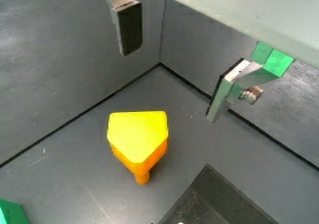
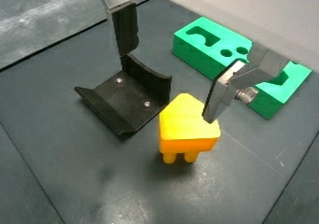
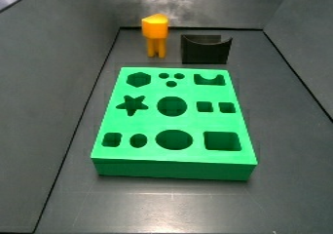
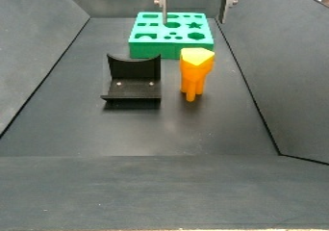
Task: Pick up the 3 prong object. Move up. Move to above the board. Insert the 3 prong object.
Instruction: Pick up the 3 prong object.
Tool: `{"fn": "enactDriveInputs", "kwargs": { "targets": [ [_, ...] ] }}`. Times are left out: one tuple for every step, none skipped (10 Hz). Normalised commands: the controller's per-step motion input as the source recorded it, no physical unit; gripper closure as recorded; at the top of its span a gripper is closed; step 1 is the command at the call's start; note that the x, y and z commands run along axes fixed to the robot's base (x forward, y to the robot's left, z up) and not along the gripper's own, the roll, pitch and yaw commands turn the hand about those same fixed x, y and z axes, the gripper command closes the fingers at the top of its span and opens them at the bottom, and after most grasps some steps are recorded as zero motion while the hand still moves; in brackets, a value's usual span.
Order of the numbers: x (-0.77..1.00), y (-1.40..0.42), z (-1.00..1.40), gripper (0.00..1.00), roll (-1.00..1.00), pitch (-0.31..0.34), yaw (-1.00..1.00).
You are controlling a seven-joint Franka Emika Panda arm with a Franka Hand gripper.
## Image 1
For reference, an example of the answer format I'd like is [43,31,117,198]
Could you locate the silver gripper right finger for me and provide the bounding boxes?
[206,42,296,122]

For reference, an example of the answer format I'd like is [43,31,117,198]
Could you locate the green foam shape board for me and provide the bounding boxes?
[0,199,30,224]

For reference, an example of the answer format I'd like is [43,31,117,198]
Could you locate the orange three prong block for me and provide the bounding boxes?
[107,111,169,185]

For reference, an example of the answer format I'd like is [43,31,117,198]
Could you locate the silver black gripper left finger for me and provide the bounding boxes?
[106,0,142,56]

